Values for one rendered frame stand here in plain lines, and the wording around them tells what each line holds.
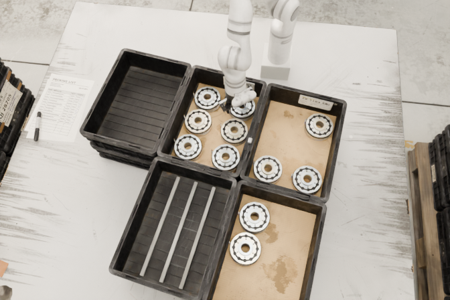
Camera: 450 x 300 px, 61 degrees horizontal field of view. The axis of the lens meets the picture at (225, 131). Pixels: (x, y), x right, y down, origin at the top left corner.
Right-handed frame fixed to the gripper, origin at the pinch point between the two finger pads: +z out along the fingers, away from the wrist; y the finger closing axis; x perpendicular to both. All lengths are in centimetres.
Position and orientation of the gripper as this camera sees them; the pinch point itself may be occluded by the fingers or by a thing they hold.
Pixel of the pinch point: (236, 106)
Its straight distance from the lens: 146.8
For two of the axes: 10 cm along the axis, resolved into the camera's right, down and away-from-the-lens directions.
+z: 0.4, 4.3, 9.0
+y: -8.8, 4.4, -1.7
